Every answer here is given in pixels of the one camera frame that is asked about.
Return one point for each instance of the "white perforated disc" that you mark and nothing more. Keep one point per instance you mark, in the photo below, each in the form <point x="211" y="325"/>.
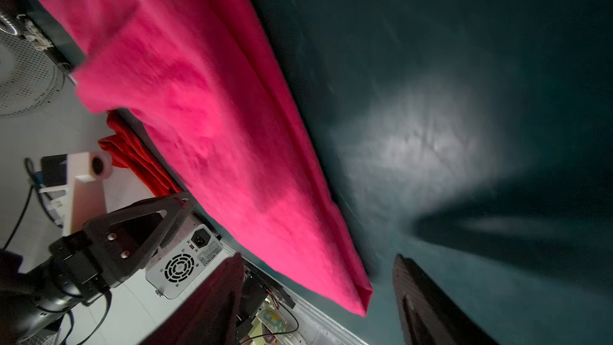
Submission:
<point x="29" y="78"/>

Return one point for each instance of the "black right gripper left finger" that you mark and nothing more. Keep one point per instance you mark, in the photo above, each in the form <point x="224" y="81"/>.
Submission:
<point x="209" y="315"/>

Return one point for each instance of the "folded red t-shirt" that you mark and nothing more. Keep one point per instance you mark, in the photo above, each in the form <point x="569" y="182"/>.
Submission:
<point x="128" y="151"/>

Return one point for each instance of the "white power supply box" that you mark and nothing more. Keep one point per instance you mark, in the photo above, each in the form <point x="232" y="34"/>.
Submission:
<point x="193" y="254"/>

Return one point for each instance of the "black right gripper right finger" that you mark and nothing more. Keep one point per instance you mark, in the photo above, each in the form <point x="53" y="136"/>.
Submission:
<point x="427" y="315"/>

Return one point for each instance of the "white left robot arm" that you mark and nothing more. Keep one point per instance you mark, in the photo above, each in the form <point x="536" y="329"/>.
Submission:
<point x="80" y="177"/>

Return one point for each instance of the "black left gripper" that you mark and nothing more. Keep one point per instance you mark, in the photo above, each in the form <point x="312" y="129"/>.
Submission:
<point x="84" y="266"/>

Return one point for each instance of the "magenta t-shirt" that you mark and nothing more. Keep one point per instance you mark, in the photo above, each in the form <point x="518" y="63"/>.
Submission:
<point x="203" y="79"/>

